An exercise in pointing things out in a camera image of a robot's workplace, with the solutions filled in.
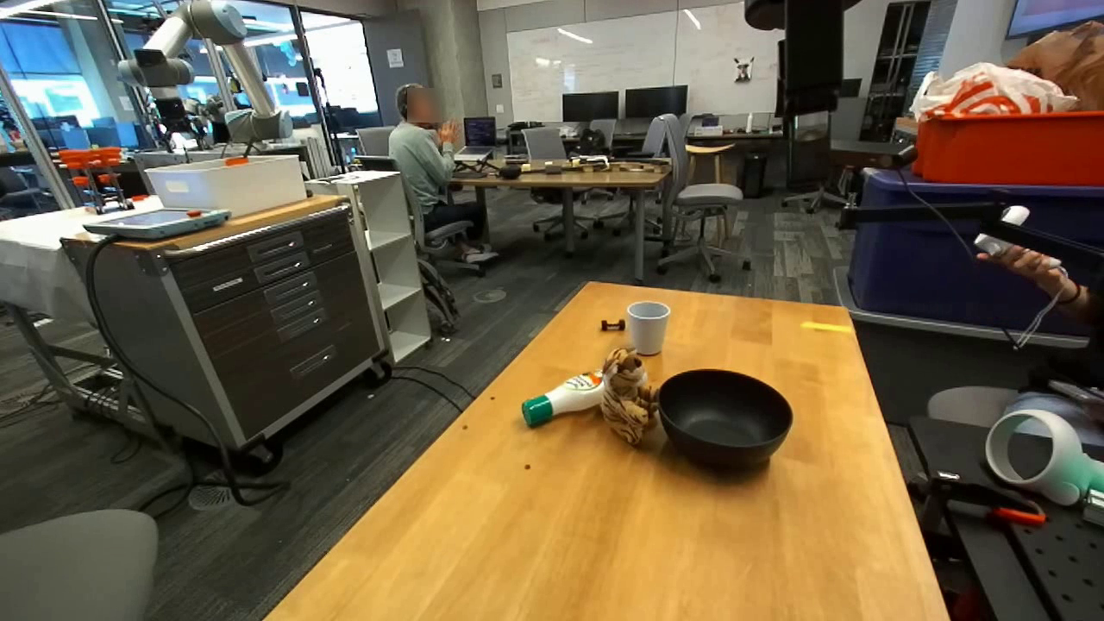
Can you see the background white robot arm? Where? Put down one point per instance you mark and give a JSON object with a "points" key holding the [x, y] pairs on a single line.
{"points": [[163, 65]]}

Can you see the closed laptop on cabinet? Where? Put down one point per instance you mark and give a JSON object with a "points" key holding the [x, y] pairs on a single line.
{"points": [[148, 224]]}

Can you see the grey tool drawer cabinet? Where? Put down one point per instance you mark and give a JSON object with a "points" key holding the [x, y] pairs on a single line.
{"points": [[243, 330]]}

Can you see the white bottle green cap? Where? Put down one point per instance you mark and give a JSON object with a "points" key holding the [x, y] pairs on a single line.
{"points": [[566, 398]]}

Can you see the seated person in green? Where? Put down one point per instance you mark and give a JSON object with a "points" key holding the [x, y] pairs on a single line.
{"points": [[426, 159]]}

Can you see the wooden office desk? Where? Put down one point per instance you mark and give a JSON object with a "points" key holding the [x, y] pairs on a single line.
{"points": [[570, 181]]}

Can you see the white shelving unit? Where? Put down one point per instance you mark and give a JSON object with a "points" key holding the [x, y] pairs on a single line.
{"points": [[390, 241]]}

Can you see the black bowl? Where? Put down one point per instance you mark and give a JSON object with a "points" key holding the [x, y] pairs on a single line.
{"points": [[721, 419]]}

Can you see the blue storage tote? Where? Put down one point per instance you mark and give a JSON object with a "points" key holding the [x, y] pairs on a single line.
{"points": [[922, 266]]}

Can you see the tan plush giraffe toy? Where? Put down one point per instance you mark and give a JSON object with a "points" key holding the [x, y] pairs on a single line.
{"points": [[628, 400]]}

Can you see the white paper cup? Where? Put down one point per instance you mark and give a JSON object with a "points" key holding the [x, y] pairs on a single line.
{"points": [[645, 325]]}

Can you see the orange plastic bin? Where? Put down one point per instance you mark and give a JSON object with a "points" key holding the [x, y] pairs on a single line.
{"points": [[1022, 150]]}

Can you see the grey office chair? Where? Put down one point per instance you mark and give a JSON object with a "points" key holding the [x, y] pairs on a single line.
{"points": [[706, 204]]}

